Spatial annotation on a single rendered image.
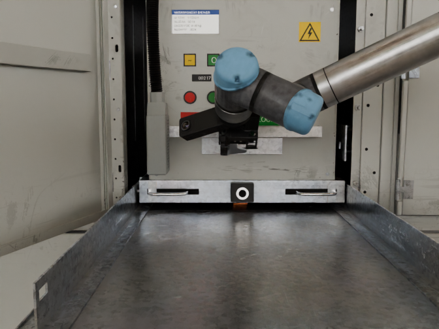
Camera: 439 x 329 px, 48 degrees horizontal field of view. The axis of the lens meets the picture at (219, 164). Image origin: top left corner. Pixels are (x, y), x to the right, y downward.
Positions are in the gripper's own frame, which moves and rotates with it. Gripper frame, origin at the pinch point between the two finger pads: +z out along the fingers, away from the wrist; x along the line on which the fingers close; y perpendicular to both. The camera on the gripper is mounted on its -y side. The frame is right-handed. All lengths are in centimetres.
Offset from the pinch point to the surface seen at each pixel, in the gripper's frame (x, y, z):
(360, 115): 12.4, 34.4, 5.2
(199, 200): -6.3, -6.0, 18.6
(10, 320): -36, -55, 29
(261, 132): 8.2, 9.7, 7.2
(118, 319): -41, -13, -37
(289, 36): 31.2, 16.5, -1.2
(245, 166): 2.2, 5.9, 15.3
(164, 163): -1.8, -13.9, 4.6
